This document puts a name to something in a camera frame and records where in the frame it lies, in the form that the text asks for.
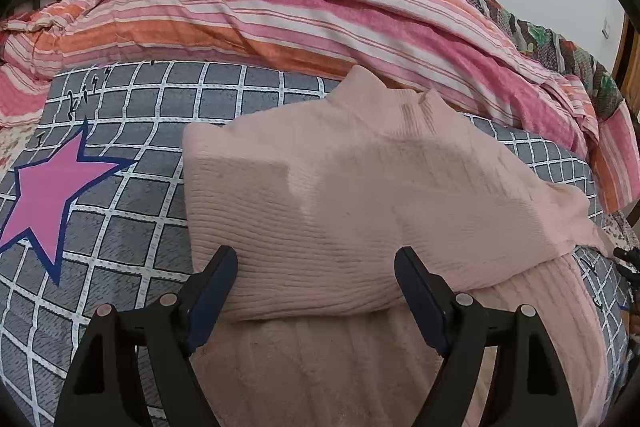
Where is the pink orange striped duvet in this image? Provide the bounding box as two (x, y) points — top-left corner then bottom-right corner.
(1, 0), (639, 212)

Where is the brown wooden door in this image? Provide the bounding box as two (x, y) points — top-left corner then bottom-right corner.
(613, 15), (640, 119)

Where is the pink knitted sweater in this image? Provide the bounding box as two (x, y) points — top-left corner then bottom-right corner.
(182, 67), (610, 426)

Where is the multicolour patterned blanket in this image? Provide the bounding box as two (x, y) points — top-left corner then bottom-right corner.
(465, 0), (624, 120)

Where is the grey checked star bedsheet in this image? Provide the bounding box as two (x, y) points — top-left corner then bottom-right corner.
(1, 63), (631, 426)

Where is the white wall switch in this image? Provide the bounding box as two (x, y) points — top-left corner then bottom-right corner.
(601, 20), (610, 39)

